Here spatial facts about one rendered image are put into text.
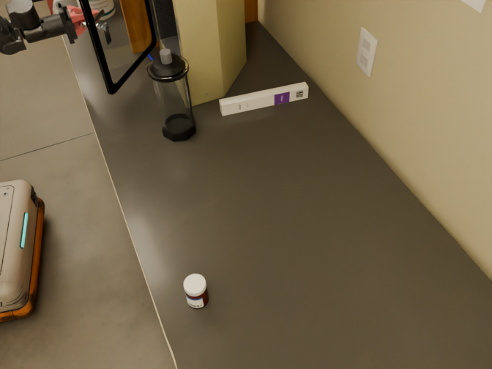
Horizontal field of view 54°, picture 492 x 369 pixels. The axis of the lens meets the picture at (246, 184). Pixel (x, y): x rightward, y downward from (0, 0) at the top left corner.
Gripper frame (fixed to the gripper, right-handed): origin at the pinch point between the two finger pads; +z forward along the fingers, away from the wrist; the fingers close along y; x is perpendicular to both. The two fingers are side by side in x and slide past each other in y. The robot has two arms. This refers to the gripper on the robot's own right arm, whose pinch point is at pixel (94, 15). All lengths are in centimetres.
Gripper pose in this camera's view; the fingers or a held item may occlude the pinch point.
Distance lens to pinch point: 151.6
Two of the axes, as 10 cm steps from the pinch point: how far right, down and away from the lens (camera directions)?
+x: -4.0, -6.8, 6.2
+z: 9.2, -3.3, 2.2
